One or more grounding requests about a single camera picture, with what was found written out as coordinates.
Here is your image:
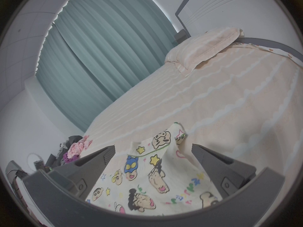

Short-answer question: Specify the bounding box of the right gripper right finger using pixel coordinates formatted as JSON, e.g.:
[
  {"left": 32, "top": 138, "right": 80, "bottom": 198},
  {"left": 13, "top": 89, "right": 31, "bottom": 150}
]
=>
[{"left": 192, "top": 143, "right": 256, "bottom": 200}]

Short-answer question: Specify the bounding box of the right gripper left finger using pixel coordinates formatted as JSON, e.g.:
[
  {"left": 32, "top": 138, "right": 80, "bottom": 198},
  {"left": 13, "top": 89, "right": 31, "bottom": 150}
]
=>
[{"left": 51, "top": 145, "right": 116, "bottom": 200}]

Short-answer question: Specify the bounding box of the white printed garment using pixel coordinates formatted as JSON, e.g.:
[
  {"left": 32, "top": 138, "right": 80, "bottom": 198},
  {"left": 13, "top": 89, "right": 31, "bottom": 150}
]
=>
[{"left": 85, "top": 122, "right": 224, "bottom": 216}]

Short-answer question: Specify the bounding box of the pile of clothes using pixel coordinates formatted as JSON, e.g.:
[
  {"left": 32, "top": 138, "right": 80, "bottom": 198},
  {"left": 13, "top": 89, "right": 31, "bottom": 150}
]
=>
[{"left": 57, "top": 135, "right": 93, "bottom": 165}]

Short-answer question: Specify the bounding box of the bed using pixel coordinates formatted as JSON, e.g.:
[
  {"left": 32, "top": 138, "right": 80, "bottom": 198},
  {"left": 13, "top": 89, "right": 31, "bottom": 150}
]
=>
[{"left": 80, "top": 0, "right": 303, "bottom": 181}]

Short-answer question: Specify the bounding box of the blue-green curtain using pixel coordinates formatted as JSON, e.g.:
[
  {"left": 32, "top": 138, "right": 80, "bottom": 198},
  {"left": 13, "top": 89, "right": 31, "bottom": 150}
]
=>
[
  {"left": 53, "top": 0, "right": 178, "bottom": 103},
  {"left": 36, "top": 23, "right": 116, "bottom": 132}
]

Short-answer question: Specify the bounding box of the pale pink striped pillow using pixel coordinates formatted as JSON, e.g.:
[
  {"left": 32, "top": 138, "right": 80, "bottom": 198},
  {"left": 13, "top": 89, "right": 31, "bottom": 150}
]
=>
[{"left": 164, "top": 27, "right": 244, "bottom": 77}]

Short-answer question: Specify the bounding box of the grey bedside table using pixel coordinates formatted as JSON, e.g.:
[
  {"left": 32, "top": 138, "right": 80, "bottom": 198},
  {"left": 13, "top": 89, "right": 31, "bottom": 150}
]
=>
[{"left": 175, "top": 29, "right": 191, "bottom": 44}]

